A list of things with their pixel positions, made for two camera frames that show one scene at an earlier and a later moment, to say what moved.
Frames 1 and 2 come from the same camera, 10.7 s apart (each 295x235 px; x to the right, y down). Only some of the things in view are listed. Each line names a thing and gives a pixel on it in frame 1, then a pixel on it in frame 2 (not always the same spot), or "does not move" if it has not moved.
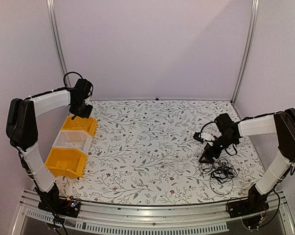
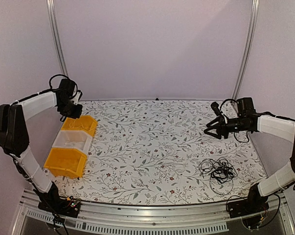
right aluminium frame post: x=255 y=9 does not move
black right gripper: x=209 y=149 to x=222 y=126
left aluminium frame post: x=52 y=19 does not move
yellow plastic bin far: x=89 y=125 does not move
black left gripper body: x=81 y=110 to x=68 y=110
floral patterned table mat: x=143 y=152 does not move
